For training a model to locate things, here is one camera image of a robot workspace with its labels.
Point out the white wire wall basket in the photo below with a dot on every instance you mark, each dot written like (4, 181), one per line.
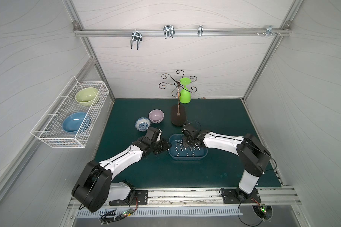
(49, 127)

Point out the white slotted cable duct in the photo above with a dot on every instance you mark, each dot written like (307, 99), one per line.
(165, 212)

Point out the aluminium top rail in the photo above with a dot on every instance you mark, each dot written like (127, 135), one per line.
(179, 32)

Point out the blue floral ceramic bowl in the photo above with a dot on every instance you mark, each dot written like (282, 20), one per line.
(142, 124)

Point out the pink ceramic bowl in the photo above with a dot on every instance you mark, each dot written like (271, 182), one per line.
(156, 116)

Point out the light green bowl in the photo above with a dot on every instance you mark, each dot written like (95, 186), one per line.
(87, 97)

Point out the copper cup tree stand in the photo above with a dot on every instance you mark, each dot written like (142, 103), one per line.
(178, 111)

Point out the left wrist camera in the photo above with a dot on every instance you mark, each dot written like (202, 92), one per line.
(153, 134)

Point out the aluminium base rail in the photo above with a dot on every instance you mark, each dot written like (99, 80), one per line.
(165, 197)

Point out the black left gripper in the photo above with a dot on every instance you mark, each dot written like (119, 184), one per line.
(161, 145)

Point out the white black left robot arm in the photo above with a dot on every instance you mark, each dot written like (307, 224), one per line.
(93, 187)

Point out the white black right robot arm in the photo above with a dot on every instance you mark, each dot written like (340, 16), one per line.
(248, 148)

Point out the metal double hook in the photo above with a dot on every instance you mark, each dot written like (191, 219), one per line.
(168, 31)
(136, 37)

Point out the green plastic goblet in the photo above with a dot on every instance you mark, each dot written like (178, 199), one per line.
(185, 96)

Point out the metal single hook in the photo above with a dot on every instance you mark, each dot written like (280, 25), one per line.
(200, 31)

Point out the metal hook bracket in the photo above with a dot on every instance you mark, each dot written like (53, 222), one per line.
(269, 33)

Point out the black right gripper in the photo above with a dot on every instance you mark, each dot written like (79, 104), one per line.
(189, 141)

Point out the blue plastic storage box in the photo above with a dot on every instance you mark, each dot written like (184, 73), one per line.
(181, 150)

